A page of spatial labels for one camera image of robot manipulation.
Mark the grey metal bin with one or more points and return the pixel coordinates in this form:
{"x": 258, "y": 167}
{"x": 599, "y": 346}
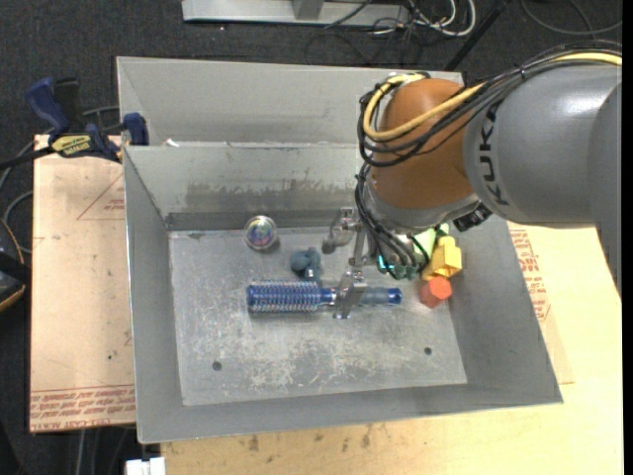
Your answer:
{"x": 297, "y": 354}

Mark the blue hairbrush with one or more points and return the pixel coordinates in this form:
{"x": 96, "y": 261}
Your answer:
{"x": 284, "y": 296}

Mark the orange hexagonal block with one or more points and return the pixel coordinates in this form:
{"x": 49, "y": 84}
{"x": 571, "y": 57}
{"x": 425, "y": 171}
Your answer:
{"x": 435, "y": 291}

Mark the yellow block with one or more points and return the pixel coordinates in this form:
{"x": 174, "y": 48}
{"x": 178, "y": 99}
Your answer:
{"x": 445, "y": 257}

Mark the dark teal soft toy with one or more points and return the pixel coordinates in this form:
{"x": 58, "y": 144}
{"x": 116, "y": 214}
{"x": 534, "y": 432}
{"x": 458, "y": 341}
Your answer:
{"x": 302, "y": 261}

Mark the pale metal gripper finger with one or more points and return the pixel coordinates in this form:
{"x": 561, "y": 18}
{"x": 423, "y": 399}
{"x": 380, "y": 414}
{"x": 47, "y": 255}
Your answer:
{"x": 344, "y": 225}
{"x": 350, "y": 292}

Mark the brown cardboard board, red print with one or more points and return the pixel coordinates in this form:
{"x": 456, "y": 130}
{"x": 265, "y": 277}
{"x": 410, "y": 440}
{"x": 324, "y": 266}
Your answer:
{"x": 79, "y": 275}

